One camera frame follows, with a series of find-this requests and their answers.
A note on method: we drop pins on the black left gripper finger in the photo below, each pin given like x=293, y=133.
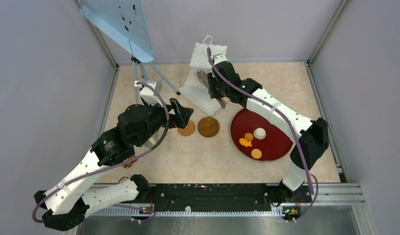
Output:
x=180, y=122
x=180, y=112

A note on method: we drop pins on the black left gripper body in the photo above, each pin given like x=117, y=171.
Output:
x=169, y=123

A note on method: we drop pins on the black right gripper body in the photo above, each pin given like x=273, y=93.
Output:
x=216, y=91

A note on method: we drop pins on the metal serving tongs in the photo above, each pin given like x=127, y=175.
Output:
x=211, y=83

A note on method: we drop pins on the orange chip cookie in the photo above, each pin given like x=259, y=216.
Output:
x=249, y=136

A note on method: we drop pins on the orange fish-shaped cookie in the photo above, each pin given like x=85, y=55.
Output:
x=244, y=142

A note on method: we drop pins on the white round mousse cake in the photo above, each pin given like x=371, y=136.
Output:
x=259, y=133

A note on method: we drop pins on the round tan biscuit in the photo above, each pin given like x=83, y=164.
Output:
x=256, y=153

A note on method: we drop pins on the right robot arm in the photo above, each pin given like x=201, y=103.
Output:
x=309, y=136

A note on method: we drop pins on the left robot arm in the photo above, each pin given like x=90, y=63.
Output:
x=70, y=202

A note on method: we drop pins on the light wooden coaster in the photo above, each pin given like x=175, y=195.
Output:
x=188, y=130

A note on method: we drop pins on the white three-tier cake stand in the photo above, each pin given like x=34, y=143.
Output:
x=196, y=86

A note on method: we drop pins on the dark wooden saucer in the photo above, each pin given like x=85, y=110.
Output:
x=208, y=127

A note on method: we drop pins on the red snack packet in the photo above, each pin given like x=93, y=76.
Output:
x=129, y=162

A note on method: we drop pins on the red round tray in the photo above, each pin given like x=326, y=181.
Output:
x=274, y=146

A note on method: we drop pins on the light blue perforated board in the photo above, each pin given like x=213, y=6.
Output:
x=124, y=22

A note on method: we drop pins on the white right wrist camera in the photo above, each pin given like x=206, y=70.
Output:
x=219, y=58

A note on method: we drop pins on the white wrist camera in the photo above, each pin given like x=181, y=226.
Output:
x=147, y=94
x=219, y=58

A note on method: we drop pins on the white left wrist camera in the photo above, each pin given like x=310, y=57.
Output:
x=147, y=94

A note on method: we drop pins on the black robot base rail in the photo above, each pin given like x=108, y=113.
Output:
x=221, y=197

